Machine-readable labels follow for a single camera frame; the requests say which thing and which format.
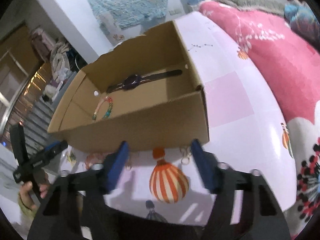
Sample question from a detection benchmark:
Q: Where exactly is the multicolour bead bracelet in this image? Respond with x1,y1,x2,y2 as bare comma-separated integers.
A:
91,96,115,123

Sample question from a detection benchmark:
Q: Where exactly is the pink and black watch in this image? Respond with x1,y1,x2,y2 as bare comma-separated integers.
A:
106,69,183,94

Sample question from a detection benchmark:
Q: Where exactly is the person's left hand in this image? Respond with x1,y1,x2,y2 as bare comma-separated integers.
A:
19,170,50,211

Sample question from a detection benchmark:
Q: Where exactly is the pile of clothes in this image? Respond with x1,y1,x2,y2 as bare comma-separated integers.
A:
30,28,79,83

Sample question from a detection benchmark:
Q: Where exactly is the brown cardboard box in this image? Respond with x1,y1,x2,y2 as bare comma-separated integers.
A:
48,21,209,153

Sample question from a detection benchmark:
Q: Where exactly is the pink floral blanket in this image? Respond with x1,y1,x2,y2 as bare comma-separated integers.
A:
200,1,319,239

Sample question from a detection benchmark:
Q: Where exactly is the blue patterned blanket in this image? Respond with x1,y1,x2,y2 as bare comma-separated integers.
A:
284,0,319,50

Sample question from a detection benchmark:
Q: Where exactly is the grey fuzzy blanket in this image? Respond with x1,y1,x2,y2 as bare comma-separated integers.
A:
215,0,285,17

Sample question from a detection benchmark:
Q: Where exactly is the blue patterned wall cloth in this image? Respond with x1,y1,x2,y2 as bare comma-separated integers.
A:
83,0,176,29

